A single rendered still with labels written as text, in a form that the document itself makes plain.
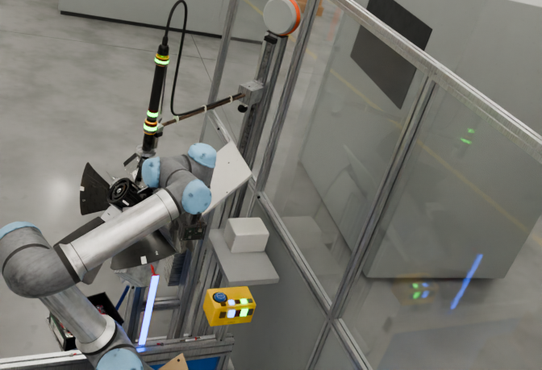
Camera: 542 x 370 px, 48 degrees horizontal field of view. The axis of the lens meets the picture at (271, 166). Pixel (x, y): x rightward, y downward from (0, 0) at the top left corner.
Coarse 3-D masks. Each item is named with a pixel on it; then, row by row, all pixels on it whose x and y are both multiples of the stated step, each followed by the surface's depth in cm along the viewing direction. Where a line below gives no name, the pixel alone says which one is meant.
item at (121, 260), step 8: (152, 232) 220; (160, 232) 221; (144, 240) 216; (152, 240) 216; (160, 240) 217; (128, 248) 212; (136, 248) 212; (144, 248) 213; (152, 248) 213; (160, 248) 213; (168, 248) 214; (120, 256) 210; (128, 256) 210; (136, 256) 210; (152, 256) 210; (160, 256) 210; (168, 256) 210; (112, 264) 209; (120, 264) 208; (128, 264) 208; (136, 264) 208
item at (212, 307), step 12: (228, 288) 221; (240, 288) 223; (204, 300) 221; (216, 300) 214; (228, 300) 216; (240, 300) 218; (252, 300) 219; (216, 312) 212; (228, 312) 214; (216, 324) 216; (228, 324) 218
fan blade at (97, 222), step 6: (90, 222) 232; (96, 222) 232; (102, 222) 232; (78, 228) 232; (84, 228) 232; (90, 228) 231; (72, 234) 232; (78, 234) 231; (84, 234) 231; (60, 240) 233; (66, 240) 232; (72, 240) 231; (54, 246) 233; (90, 270) 228; (96, 270) 228; (84, 276) 227; (90, 276) 227; (84, 282) 226; (90, 282) 226
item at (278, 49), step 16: (272, 48) 254; (272, 64) 257; (256, 80) 264; (272, 80) 261; (272, 96) 269; (256, 112) 269; (256, 128) 271; (240, 144) 280; (256, 144) 279; (240, 192) 289; (224, 208) 298; (240, 208) 298; (224, 224) 300; (208, 256) 313; (208, 272) 316; (208, 288) 320; (192, 320) 335; (192, 336) 339
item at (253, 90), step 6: (240, 84) 255; (246, 84) 257; (252, 84) 259; (258, 84) 260; (240, 90) 255; (246, 90) 254; (252, 90) 253; (258, 90) 256; (246, 96) 255; (252, 96) 254; (258, 96) 259; (246, 102) 256; (252, 102) 257
